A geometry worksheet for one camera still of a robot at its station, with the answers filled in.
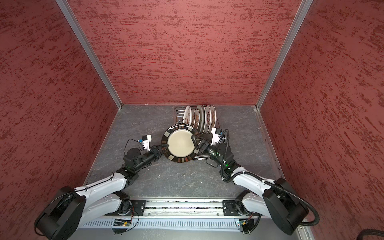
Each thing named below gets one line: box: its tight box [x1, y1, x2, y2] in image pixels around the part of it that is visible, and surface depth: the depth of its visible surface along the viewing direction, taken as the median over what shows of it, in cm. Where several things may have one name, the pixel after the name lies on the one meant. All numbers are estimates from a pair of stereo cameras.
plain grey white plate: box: [197, 105, 206, 134], surface depth 92 cm
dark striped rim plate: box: [161, 123, 199, 163], surface depth 82 cm
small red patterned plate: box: [194, 108, 200, 130], surface depth 94 cm
